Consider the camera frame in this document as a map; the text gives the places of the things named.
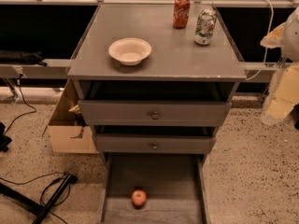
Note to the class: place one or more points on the red cola can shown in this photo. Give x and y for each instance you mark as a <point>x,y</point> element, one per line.
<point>181,13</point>

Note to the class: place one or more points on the grey drawer cabinet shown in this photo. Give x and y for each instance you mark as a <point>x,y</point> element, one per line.
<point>177,69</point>

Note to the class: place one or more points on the grey top drawer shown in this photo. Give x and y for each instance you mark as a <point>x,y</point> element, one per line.
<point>154,113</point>

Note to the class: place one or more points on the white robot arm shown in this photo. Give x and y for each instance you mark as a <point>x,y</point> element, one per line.
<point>285,95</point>

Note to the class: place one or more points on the black object at left edge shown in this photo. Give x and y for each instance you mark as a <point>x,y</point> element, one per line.
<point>4,140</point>

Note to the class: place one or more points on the white green soda can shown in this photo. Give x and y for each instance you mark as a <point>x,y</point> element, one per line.
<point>205,27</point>

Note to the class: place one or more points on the cardboard box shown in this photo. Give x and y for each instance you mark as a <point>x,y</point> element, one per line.
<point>66,128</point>

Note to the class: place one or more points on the black bag on rail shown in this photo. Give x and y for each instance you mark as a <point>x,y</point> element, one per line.
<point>21,57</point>

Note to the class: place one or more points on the grey drawer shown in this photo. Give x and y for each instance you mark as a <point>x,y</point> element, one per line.
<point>154,113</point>
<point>174,184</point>
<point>153,144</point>

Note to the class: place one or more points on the grey middle drawer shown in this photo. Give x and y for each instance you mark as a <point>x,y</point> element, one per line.
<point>153,144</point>

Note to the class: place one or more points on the red apple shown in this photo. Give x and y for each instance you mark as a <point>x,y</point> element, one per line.
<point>138,197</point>

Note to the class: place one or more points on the grey bottom drawer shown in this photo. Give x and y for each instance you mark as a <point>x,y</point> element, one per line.
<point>174,184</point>

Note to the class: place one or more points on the white paper bowl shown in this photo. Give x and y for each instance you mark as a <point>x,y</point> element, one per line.
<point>130,51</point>

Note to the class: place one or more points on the metal frame rail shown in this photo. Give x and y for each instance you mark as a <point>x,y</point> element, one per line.
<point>55,69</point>

